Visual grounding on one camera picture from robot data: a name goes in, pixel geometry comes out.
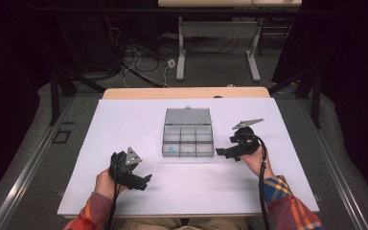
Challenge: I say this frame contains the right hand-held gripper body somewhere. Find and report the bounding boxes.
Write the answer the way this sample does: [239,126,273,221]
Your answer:
[228,118,265,160]

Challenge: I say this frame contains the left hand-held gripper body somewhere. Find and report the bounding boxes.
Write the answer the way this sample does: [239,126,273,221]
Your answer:
[108,146,144,190]

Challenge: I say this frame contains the clear plastic compartment box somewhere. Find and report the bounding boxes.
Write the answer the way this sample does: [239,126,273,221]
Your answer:
[161,105,215,159]

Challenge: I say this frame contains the person's right hand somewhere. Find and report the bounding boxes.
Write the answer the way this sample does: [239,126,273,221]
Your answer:
[239,145,276,180]

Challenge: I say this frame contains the person's left hand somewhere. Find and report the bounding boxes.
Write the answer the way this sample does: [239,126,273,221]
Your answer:
[94,168,128,202]

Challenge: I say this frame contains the person's khaki trousers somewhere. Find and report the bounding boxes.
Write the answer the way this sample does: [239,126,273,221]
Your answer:
[121,218,250,230]

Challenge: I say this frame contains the white table sheet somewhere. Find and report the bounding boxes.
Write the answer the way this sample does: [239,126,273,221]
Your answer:
[57,97,320,217]

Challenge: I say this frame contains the light wooden table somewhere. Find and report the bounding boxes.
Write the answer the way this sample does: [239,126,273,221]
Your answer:
[62,86,312,219]

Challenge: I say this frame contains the black metal stand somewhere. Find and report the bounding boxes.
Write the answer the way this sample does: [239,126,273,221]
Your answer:
[48,68,107,127]
[267,68,322,128]

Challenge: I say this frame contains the white-legged desk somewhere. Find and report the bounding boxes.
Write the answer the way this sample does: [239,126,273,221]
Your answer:
[157,0,303,82]

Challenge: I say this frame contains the black horizontal bar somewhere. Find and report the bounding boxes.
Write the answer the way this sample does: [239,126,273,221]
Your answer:
[28,8,336,15]

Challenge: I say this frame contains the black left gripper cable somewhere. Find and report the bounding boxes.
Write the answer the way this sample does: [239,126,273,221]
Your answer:
[106,152,123,230]

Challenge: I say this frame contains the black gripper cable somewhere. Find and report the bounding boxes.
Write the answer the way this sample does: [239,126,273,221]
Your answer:
[106,152,123,230]
[252,134,271,230]

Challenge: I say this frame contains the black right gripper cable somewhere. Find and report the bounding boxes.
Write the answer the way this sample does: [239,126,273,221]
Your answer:
[252,134,271,230]

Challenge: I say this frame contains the aluminium floor rail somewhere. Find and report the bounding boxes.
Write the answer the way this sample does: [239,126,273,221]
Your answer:
[300,99,368,230]
[0,95,75,230]

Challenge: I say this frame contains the white floor cable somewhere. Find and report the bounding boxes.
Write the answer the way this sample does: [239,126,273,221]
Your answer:
[120,51,171,89]

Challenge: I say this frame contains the tangle of black cables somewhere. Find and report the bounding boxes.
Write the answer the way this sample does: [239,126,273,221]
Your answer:
[108,25,180,75]

